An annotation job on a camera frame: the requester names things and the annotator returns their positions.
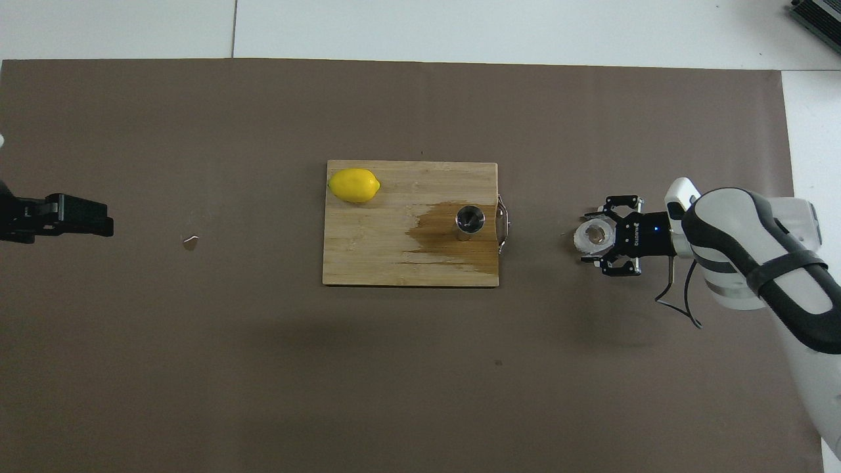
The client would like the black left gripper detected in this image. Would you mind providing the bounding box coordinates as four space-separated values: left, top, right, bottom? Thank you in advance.
0 181 114 245

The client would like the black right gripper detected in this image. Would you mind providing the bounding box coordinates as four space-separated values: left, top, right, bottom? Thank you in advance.
580 194 676 277

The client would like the white tape roll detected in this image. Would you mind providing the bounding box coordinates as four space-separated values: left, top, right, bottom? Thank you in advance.
573 218 618 257

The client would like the stainless steel double jigger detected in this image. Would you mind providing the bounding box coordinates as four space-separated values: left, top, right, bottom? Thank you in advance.
456 204 488 242

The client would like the brown paper table cover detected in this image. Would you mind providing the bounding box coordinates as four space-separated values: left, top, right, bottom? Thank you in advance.
0 58 825 473

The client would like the wooden cutting board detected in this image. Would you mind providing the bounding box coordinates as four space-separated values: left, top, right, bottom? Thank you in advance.
322 160 511 288

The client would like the yellow lemon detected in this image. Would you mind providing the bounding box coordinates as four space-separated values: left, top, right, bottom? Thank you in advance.
328 168 382 204

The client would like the grey ribbed device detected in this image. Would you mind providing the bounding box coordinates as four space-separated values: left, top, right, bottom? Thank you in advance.
788 0 841 55

